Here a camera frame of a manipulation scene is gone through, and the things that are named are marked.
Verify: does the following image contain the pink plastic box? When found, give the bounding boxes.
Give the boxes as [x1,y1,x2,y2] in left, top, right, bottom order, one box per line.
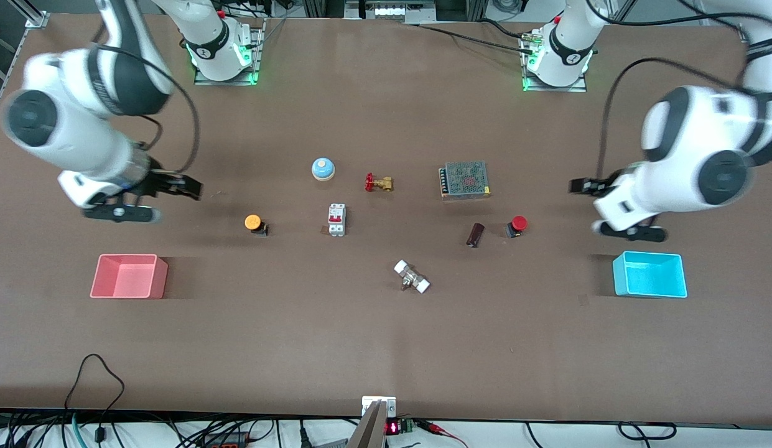
[90,253,169,300]

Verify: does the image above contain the cyan plastic box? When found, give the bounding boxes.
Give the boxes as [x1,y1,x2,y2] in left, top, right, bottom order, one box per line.
[612,250,689,299]

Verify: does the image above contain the metal mesh power supply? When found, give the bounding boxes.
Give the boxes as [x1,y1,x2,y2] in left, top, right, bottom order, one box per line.
[439,161,491,200]

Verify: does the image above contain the white red circuit breaker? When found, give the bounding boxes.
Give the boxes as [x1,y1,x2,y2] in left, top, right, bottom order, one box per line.
[327,203,347,238]

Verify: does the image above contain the metal fitting white ends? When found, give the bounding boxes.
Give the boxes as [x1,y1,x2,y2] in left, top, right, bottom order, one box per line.
[393,259,431,294]

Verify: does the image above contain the red clip lead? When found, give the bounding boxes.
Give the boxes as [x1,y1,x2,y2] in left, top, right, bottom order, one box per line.
[416,419,470,448]

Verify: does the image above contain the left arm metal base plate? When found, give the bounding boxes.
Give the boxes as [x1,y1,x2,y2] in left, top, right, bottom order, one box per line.
[521,30,589,93]

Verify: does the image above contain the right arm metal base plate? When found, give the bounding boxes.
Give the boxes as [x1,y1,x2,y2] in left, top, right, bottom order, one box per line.
[193,17,266,86]

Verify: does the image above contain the black cable between bases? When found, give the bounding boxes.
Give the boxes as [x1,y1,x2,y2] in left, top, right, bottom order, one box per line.
[403,21,539,53]

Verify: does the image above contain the black looped table cable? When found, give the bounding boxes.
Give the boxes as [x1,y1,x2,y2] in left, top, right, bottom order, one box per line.
[63,353,126,444]

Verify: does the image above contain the black coiled edge cable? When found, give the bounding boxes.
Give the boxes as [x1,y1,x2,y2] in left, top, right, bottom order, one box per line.
[617,421,679,441]

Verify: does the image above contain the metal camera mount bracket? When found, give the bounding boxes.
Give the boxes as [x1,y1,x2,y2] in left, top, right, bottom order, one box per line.
[347,396,398,448]

